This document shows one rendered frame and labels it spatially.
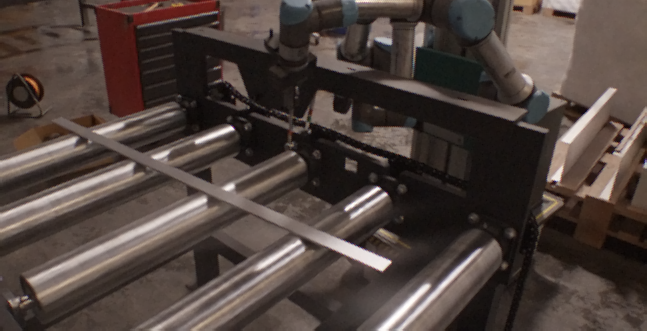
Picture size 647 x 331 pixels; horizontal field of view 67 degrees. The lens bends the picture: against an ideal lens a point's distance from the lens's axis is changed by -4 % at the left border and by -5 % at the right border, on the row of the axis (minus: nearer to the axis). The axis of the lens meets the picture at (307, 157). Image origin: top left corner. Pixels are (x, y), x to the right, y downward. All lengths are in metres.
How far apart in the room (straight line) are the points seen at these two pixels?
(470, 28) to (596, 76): 3.29
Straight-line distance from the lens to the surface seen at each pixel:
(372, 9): 1.45
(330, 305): 1.82
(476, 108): 1.21
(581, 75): 4.75
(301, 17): 1.21
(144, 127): 1.81
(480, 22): 1.46
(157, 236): 1.21
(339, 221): 1.20
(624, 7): 4.49
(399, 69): 1.74
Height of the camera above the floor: 1.58
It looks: 27 degrees down
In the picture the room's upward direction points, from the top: 1 degrees clockwise
